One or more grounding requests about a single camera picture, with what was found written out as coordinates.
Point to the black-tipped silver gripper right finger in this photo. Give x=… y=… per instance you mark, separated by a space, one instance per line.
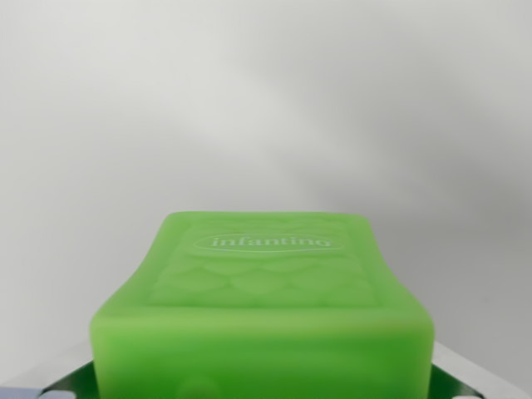
x=457 y=386

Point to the black-tipped silver gripper left finger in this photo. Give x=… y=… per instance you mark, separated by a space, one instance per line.
x=70 y=384

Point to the green soft infantino cube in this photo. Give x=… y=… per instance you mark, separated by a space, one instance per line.
x=257 y=332

